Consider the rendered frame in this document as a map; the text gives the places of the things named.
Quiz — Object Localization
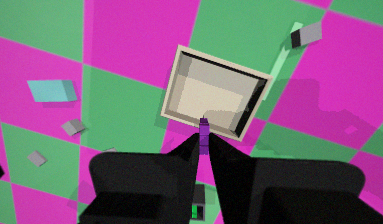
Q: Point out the light blue flat block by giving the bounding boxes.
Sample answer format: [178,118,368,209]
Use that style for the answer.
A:
[27,80,77,102]

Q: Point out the violet fuse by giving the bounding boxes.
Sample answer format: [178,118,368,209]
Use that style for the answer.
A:
[199,115,210,155]

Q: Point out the green fuse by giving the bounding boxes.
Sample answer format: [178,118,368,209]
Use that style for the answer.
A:
[192,206,197,218]

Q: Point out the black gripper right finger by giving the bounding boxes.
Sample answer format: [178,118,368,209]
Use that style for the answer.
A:
[208,133,366,224]

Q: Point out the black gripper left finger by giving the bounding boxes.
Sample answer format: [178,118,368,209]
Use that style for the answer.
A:
[88,133,200,224]

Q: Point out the beige shallow tray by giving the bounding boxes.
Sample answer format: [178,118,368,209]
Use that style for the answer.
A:
[160,45,273,142]

